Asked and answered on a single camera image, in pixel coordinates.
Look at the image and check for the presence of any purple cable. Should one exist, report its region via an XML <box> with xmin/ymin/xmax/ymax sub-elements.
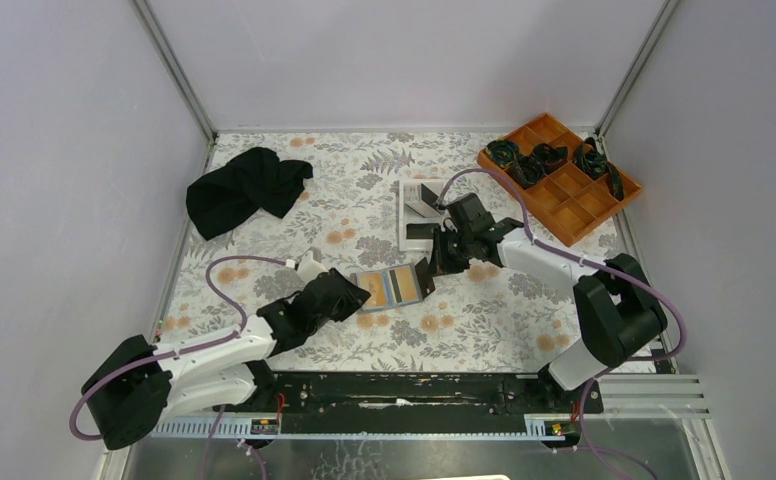
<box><xmin>68</xmin><ymin>255</ymin><xmax>297</xmax><ymax>480</ymax></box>
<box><xmin>437</xmin><ymin>168</ymin><xmax>689</xmax><ymax>480</ymax></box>

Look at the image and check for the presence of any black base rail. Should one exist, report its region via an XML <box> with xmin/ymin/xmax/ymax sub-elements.
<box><xmin>230</xmin><ymin>372</ymin><xmax>604</xmax><ymax>436</ymax></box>

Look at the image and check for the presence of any green yellow rolled tie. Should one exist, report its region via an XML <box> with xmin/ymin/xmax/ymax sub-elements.
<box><xmin>484</xmin><ymin>138</ymin><xmax>522</xmax><ymax>170</ymax></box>

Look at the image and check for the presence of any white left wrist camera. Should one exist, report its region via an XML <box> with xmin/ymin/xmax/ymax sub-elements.
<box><xmin>295</xmin><ymin>248</ymin><xmax>329</xmax><ymax>283</ymax></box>

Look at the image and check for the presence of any orange wooden divider tray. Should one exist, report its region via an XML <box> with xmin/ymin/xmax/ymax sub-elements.
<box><xmin>477</xmin><ymin>113</ymin><xmax>642</xmax><ymax>246</ymax></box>

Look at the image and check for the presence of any black orange rolled tie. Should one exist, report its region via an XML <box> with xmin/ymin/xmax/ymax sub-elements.
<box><xmin>573</xmin><ymin>137</ymin><xmax>625</xmax><ymax>201</ymax></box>

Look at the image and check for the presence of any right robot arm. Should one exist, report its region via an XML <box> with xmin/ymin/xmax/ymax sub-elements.
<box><xmin>430</xmin><ymin>194</ymin><xmax>667</xmax><ymax>412</ymax></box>

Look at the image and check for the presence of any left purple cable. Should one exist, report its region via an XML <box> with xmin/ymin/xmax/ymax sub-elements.
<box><xmin>68</xmin><ymin>255</ymin><xmax>297</xmax><ymax>480</ymax></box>

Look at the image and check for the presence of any black cloth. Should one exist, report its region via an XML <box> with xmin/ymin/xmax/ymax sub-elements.
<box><xmin>185</xmin><ymin>147</ymin><xmax>314</xmax><ymax>240</ymax></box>

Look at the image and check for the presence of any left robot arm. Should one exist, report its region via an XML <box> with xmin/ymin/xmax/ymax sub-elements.
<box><xmin>70</xmin><ymin>269</ymin><xmax>371</xmax><ymax>450</ymax></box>

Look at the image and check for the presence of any floral table mat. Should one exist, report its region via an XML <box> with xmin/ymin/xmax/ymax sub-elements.
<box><xmin>158</xmin><ymin>133</ymin><xmax>579</xmax><ymax>372</ymax></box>

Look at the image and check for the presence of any stack of cards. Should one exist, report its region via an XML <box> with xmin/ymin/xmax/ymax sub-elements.
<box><xmin>403</xmin><ymin>183</ymin><xmax>443</xmax><ymax>218</ymax></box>

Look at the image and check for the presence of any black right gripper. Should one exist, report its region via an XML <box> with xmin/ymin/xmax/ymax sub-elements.
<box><xmin>426</xmin><ymin>226</ymin><xmax>473</xmax><ymax>279</ymax></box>

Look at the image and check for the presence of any dark blue rolled tie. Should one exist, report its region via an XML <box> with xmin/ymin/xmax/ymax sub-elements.
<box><xmin>506</xmin><ymin>143</ymin><xmax>569</xmax><ymax>189</ymax></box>

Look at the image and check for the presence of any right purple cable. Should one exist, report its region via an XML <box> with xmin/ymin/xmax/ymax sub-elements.
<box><xmin>437</xmin><ymin>168</ymin><xmax>689</xmax><ymax>480</ymax></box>

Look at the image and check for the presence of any white plastic card box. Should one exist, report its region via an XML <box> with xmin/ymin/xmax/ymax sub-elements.
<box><xmin>397</xmin><ymin>178</ymin><xmax>449</xmax><ymax>252</ymax></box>

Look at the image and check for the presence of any grey blue card holder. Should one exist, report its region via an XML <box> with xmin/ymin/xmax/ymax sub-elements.
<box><xmin>351</xmin><ymin>259</ymin><xmax>435</xmax><ymax>312</ymax></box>

